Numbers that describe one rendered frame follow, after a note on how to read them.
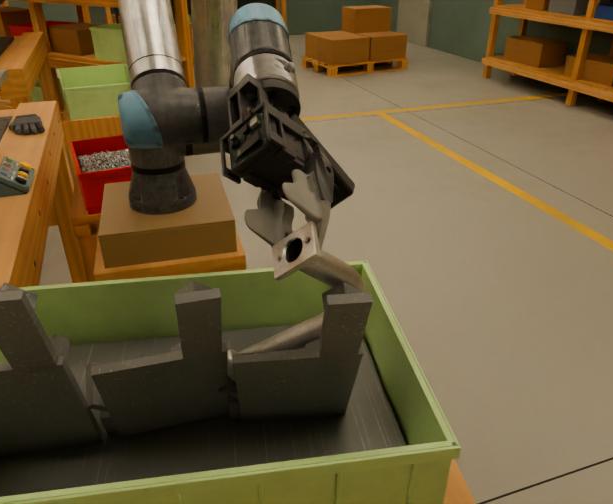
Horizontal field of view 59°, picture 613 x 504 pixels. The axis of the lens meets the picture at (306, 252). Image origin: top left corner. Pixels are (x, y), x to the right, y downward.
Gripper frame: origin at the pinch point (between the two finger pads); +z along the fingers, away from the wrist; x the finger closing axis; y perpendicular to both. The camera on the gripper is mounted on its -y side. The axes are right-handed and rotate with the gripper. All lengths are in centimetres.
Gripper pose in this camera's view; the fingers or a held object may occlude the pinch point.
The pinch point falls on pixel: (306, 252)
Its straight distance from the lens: 54.2
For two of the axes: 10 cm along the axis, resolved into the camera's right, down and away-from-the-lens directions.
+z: 1.5, 8.3, -5.3
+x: 7.3, -4.5, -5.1
